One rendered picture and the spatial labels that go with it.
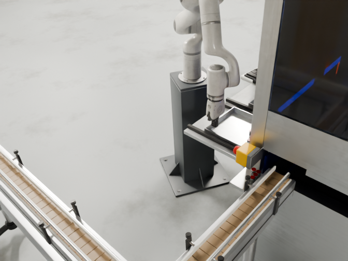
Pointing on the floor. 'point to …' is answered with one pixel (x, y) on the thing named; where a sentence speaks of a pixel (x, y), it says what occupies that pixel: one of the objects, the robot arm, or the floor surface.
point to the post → (265, 74)
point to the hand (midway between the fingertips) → (214, 122)
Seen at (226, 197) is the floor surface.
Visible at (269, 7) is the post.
